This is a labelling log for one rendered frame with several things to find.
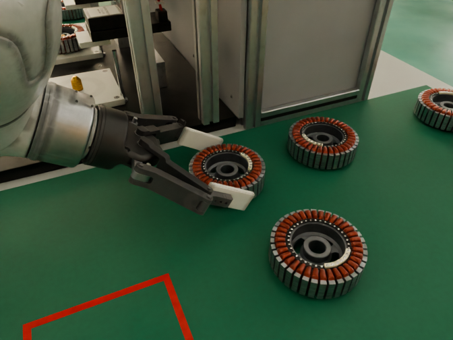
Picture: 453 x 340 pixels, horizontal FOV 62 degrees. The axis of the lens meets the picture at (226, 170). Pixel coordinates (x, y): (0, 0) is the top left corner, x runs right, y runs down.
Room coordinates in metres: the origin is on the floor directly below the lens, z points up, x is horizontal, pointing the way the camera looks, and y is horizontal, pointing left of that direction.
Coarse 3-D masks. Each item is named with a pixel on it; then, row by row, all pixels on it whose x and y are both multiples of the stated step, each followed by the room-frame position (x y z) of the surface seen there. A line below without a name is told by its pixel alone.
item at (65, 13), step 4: (64, 8) 1.18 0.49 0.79; (64, 12) 1.17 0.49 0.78; (68, 12) 1.18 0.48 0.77; (72, 12) 1.18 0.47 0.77; (76, 12) 1.18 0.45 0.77; (80, 12) 1.19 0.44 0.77; (64, 16) 1.17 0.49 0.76; (68, 16) 1.17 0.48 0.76; (72, 16) 1.18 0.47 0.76; (76, 16) 1.19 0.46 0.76; (80, 16) 1.19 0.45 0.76
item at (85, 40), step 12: (84, 12) 0.70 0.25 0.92; (96, 12) 0.69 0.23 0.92; (108, 12) 0.69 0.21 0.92; (120, 12) 0.69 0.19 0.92; (96, 24) 0.67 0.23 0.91; (108, 24) 0.67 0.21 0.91; (120, 24) 0.68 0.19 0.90; (156, 24) 0.71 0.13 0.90; (168, 24) 0.72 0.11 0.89; (84, 36) 0.69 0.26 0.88; (96, 36) 0.66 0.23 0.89; (108, 36) 0.67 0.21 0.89; (120, 36) 0.68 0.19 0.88
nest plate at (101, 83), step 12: (84, 72) 0.75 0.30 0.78; (96, 72) 0.75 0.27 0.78; (108, 72) 0.75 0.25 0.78; (60, 84) 0.69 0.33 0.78; (84, 84) 0.69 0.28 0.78; (96, 84) 0.69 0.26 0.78; (108, 84) 0.69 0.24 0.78; (96, 96) 0.64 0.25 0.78; (108, 96) 0.64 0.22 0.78; (120, 96) 0.64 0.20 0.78
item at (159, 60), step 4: (156, 52) 0.75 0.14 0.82; (156, 56) 0.73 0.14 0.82; (156, 60) 0.71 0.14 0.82; (160, 60) 0.71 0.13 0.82; (156, 64) 0.70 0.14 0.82; (160, 64) 0.70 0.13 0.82; (164, 64) 0.71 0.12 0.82; (160, 68) 0.70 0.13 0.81; (164, 68) 0.71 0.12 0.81; (160, 72) 0.70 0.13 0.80; (164, 72) 0.71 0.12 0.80; (160, 76) 0.70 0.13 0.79; (164, 76) 0.71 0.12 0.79; (160, 80) 0.70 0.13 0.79; (164, 80) 0.71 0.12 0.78; (160, 84) 0.70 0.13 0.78; (164, 84) 0.70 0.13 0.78
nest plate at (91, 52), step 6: (84, 48) 0.88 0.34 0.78; (90, 48) 0.88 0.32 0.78; (96, 48) 0.88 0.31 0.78; (60, 54) 0.85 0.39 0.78; (66, 54) 0.85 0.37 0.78; (72, 54) 0.85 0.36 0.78; (78, 54) 0.85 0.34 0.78; (84, 54) 0.85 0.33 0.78; (90, 54) 0.85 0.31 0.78; (96, 54) 0.85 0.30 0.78; (60, 60) 0.82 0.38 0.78; (66, 60) 0.82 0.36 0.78; (72, 60) 0.83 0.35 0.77; (78, 60) 0.83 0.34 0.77
